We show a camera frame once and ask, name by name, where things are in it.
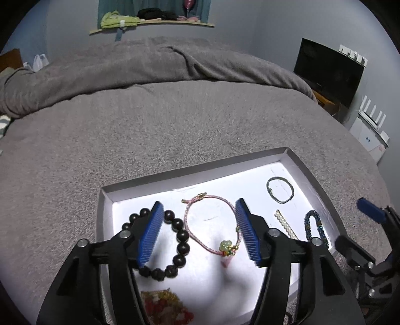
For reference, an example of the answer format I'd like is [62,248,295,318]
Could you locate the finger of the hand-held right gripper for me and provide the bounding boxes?
[357,198,400,226]
[334,235,376,271]

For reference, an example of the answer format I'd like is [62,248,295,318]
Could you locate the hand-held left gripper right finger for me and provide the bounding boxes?
[234,198,366,325]

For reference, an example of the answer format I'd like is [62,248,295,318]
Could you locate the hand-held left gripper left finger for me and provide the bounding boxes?
[36,201,165,325]

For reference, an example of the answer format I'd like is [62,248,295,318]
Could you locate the large dark wooden bead bracelet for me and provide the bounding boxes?
[121,209,191,280]

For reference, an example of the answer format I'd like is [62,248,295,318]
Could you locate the blue bead bracelet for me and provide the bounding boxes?
[304,210,329,247]

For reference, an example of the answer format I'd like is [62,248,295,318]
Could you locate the pearl hairpin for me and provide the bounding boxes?
[275,210,299,241]

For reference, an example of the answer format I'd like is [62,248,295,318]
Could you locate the pink cord charm bracelet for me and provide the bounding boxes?
[181,193,243,266]

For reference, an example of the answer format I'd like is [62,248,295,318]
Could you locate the thin silver bangle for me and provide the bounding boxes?
[266,176,295,204]

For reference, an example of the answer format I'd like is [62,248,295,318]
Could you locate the shallow grey cardboard box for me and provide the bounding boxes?
[98,147,343,325]

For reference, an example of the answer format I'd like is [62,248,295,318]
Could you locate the red bead gold chain bracelet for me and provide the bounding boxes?
[140,290,194,325]

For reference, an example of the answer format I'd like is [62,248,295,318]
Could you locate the white cabinet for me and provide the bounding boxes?
[350,117,390,163]

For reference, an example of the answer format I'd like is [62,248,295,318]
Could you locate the white router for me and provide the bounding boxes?
[358,96,390,147]

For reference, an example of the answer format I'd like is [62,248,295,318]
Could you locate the grey blanket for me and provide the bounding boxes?
[0,37,391,325]

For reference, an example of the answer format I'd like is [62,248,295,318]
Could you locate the wooden television stand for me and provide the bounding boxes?
[308,89,349,122]

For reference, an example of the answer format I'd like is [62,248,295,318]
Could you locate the black television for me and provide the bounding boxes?
[294,38,366,108]

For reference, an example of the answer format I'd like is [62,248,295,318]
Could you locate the striped pillow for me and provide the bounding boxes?
[0,114,13,140]

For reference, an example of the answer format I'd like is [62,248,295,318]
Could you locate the white plastic bag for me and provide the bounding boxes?
[33,54,50,71]

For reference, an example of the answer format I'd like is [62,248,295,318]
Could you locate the green cloth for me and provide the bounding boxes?
[100,10,140,29]

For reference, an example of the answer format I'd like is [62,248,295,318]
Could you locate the black cloth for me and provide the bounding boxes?
[137,8,177,21]

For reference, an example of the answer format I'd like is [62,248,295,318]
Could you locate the wooden headboard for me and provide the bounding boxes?
[0,48,24,74]

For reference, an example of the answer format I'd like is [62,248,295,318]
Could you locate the white wall hooks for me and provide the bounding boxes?
[339,44,368,66]

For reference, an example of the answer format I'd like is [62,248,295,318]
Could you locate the wooden wall shelf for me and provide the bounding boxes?
[89,20,216,35]

